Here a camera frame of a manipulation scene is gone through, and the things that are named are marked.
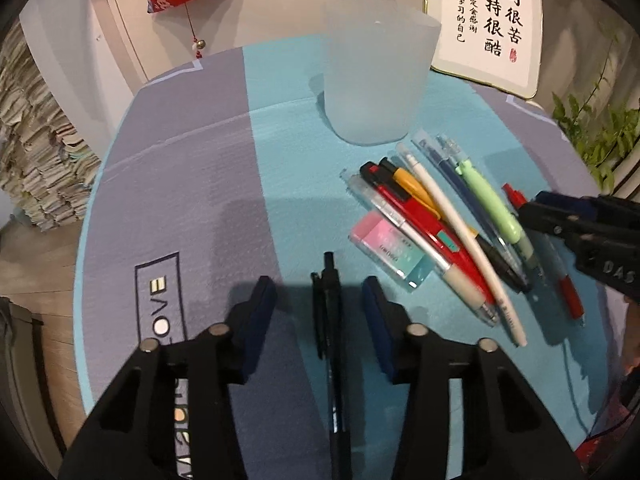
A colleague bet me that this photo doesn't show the stack of papers on floor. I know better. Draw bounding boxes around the stack of papers on floor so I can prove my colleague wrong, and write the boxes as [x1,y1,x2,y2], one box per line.
[1,22,100,231]

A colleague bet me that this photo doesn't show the blue grey tablecloth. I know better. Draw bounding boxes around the blue grey tablecloth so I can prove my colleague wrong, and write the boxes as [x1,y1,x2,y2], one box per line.
[74,36,626,479]

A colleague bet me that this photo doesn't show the frosted plastic pen cup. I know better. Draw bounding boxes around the frosted plastic pen cup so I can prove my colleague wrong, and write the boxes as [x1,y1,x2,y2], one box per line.
[323,0,442,145]

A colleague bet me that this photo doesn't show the framed calligraphy sign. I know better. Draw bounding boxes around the framed calligraphy sign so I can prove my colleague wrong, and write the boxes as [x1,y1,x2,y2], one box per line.
[425,0,542,99]

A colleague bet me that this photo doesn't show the yellow black pen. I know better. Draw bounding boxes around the yellow black pen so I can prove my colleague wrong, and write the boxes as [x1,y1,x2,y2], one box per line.
[378,157,530,292]

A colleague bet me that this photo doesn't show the green potted plant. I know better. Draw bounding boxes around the green potted plant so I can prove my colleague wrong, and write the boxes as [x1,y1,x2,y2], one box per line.
[552,35,639,195]

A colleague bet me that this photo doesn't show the dark blue clear pen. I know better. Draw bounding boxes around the dark blue clear pen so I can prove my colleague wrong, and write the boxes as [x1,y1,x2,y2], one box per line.
[412,130,530,292]

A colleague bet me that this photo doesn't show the green highlighter pen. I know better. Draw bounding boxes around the green highlighter pen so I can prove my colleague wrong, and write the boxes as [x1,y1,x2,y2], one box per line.
[436,136,544,275]

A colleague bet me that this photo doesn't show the red pen with clear grip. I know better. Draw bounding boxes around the red pen with clear grip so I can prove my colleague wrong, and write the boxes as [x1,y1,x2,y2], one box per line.
[501,182,586,322]

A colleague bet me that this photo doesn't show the red black pen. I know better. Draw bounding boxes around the red black pen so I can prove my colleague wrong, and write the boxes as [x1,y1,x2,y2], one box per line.
[359,162,496,307]

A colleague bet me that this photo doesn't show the pink teal eraser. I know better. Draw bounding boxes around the pink teal eraser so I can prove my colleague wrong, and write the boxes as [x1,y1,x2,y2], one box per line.
[348,211,434,290]

